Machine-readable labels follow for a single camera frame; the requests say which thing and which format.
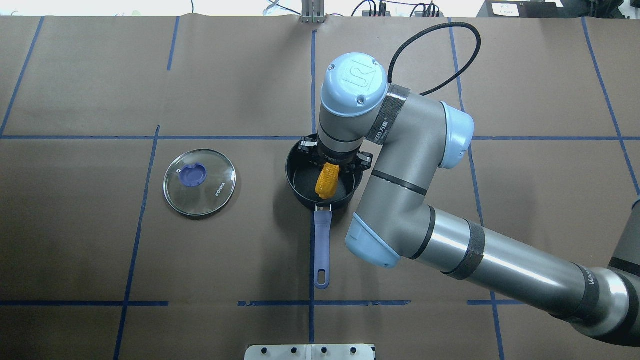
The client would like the black gripper holding corn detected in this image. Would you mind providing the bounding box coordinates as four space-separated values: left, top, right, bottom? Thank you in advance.
297 139 374 173

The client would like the dark blue saucepan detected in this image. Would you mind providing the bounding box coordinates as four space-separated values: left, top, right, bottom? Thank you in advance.
285 134 363 290

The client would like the yellow toy corn cob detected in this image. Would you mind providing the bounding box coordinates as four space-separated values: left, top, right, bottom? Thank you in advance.
315 162 340 200

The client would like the glass lid with blue knob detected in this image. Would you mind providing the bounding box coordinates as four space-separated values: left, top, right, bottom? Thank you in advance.
162 148 238 218

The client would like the grey robot arm carrying corn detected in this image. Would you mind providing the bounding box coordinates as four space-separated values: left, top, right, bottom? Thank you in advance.
315 52 639 347

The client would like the black box at top right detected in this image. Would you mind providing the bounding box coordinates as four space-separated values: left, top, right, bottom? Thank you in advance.
476 0 585 19

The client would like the black braided cable at top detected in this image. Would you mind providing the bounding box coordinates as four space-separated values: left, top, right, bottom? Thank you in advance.
387 21 482 97

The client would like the metal post at table edge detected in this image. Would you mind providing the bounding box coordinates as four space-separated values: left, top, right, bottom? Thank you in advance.
300 0 326 24

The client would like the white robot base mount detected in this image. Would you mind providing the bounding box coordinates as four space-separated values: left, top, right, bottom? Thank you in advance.
244 343 377 360

